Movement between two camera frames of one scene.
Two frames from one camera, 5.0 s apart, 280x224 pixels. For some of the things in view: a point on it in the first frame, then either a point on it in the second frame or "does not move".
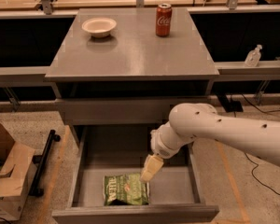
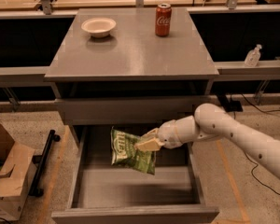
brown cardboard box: [12, 166] does not move
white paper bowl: [99, 27] does not move
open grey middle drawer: [176, 188] does not move
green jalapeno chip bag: [125, 189] -> [123, 152]
